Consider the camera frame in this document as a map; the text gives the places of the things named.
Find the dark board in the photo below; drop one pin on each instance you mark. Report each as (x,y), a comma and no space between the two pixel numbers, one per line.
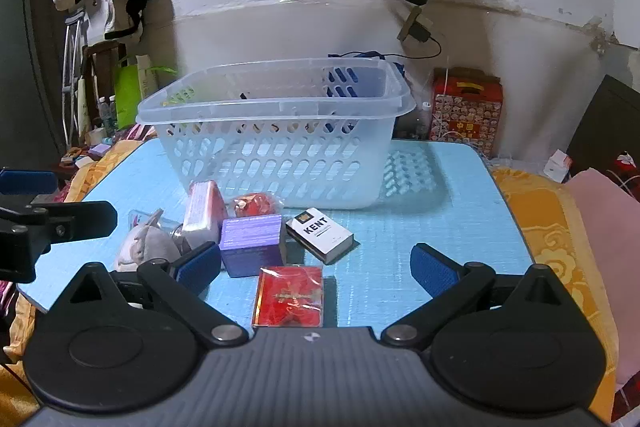
(610,122)

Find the red printed cloth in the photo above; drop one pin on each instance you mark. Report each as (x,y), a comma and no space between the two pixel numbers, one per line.
(625,172)

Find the white plastic basket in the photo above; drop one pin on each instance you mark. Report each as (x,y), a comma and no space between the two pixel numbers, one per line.
(280,157)

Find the white carton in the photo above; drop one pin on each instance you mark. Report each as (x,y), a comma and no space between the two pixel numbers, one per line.
(146,74)

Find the white cigarette pack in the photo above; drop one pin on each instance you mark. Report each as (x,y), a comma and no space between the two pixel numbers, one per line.
(320,234)

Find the clear plastic bottles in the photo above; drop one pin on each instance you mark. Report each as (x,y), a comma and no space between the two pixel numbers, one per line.
(106,114)

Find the pink tissue packet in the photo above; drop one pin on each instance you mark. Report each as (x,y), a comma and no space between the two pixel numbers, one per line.
(202,212)

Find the metal crutches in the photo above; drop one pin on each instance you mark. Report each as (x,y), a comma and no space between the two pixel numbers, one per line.
(67,72)

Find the grey plush toy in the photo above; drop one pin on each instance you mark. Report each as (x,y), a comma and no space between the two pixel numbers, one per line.
(145,243)

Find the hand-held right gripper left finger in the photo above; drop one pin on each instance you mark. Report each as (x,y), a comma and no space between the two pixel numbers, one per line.
(197,268)

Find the red round snack packet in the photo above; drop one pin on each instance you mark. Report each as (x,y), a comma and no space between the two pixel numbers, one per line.
(255,205)

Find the pink pillow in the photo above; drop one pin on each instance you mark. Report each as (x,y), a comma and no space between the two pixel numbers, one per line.
(610,257)

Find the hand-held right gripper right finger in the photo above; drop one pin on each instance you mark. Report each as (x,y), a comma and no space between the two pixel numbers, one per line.
(433,273)

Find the wooden chair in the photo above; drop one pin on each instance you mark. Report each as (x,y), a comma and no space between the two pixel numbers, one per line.
(102,62)

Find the small white box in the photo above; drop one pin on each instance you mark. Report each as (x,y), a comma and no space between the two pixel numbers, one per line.
(556,166)

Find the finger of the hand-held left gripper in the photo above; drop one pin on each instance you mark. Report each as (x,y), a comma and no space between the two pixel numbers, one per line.
(80,221)
(27,182)

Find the red cigarette pack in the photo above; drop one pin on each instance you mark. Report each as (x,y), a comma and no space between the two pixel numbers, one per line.
(287,298)

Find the red printed gift box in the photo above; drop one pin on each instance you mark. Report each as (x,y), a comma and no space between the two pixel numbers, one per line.
(467,112)

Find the green paper bag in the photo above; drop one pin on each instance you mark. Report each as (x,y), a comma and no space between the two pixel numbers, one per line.
(127,97)

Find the purple box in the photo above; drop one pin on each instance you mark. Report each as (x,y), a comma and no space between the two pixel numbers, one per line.
(250,243)

